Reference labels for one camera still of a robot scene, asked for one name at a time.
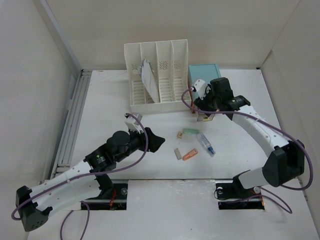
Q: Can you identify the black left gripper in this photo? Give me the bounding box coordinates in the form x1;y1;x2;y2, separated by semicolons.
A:
114;124;164;163

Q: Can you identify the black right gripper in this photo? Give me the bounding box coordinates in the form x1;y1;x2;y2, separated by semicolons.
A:
193;83;221;117

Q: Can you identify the teal mini drawer cabinet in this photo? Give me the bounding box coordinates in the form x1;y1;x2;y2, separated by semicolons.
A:
188;63;221;107

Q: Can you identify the white paper booklet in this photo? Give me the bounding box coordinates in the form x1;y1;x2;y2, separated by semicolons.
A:
138;59;160;103

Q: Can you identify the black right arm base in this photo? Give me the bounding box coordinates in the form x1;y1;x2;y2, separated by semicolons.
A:
214;177;265;210

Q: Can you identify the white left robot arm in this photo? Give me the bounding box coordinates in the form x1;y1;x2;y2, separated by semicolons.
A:
15;127;165;232

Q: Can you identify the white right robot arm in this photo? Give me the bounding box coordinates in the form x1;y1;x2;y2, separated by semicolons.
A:
193;77;305;197

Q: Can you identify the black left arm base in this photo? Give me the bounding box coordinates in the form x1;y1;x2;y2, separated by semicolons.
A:
84;179;129;211

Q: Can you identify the grey eraser block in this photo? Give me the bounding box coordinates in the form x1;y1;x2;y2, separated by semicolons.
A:
174;148;182;160

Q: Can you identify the yellow small eraser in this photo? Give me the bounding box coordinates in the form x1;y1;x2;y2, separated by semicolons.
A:
177;131;183;139

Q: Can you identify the green capsule case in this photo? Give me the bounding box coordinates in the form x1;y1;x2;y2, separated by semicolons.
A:
182;128;200;135

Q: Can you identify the orange usb stick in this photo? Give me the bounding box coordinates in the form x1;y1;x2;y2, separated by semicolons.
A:
182;148;198;161

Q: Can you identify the clear blue glue bottle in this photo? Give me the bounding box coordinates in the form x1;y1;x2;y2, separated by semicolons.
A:
196;132;216;156

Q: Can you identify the white four-slot file organizer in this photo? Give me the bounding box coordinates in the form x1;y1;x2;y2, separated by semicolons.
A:
124;39;191;114

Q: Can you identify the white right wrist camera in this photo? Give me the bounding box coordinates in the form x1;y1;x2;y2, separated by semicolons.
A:
191;79;209;100

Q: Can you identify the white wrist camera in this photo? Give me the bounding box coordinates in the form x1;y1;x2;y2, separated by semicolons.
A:
191;79;209;100
124;113;143;133

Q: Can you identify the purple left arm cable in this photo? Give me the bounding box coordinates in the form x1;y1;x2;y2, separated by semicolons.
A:
11;112;151;240

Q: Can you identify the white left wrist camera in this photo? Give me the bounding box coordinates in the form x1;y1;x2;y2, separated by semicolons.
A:
124;113;143;133

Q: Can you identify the aluminium rail frame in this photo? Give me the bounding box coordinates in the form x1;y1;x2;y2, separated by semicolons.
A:
48;69;92;179

